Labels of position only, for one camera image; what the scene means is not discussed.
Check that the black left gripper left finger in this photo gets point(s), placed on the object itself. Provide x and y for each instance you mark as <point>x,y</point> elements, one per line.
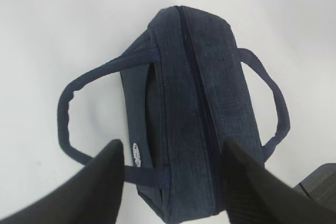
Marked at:
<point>93,195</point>

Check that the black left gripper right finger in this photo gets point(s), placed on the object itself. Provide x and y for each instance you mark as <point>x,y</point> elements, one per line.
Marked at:
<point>254,195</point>

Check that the dark navy fabric lunch bag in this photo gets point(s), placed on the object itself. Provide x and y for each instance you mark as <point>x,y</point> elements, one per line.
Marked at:
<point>185,95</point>

